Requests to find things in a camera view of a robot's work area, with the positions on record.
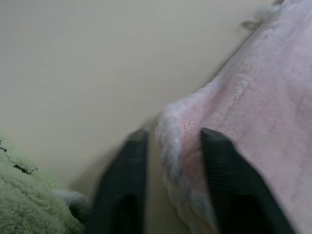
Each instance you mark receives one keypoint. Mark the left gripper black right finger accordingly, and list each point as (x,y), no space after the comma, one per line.
(234,190)

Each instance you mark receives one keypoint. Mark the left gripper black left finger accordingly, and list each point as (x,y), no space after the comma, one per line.
(122,185)

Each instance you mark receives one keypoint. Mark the pink fluffy towel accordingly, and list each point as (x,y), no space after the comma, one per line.
(256,97)

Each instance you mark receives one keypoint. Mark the green fluffy towel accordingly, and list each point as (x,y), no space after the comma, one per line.
(24,195)

